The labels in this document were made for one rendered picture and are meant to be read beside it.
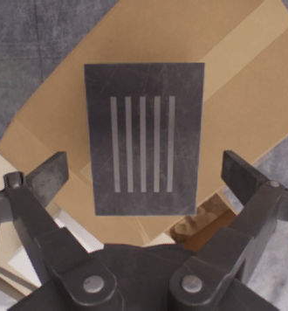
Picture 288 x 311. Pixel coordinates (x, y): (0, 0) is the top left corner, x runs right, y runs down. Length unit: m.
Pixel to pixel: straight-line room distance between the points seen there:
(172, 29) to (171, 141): 0.16
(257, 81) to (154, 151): 0.19
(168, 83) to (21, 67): 1.19
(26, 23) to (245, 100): 1.21
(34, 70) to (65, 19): 0.30
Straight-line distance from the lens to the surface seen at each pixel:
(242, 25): 0.37
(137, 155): 0.27
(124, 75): 0.25
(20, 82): 1.40
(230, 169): 0.20
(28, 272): 0.93
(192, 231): 1.03
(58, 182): 0.19
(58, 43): 1.33
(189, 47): 0.35
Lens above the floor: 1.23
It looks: 73 degrees down
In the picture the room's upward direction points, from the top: 179 degrees counter-clockwise
